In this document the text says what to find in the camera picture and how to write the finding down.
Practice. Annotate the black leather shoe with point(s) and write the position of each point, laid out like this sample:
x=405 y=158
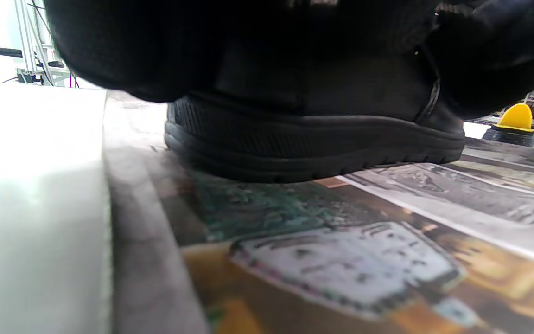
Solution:
x=295 y=139

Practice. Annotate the person's left hand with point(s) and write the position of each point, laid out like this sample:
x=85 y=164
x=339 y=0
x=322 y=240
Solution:
x=202 y=37

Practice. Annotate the white aluminium frame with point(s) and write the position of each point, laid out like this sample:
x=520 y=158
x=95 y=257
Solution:
x=30 y=41

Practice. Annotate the person's right hand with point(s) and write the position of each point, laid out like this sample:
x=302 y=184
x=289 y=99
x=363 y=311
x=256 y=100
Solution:
x=508 y=23

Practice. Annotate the black shoe polish lid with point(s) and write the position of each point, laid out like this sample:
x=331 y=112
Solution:
x=508 y=138

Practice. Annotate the printed newspaper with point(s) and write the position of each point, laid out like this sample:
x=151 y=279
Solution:
x=341 y=255

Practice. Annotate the yellow sponge applicator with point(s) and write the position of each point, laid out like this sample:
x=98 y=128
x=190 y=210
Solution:
x=517 y=118

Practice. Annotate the black fuzzy cloth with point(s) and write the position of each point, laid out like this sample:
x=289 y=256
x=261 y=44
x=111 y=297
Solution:
x=489 y=88

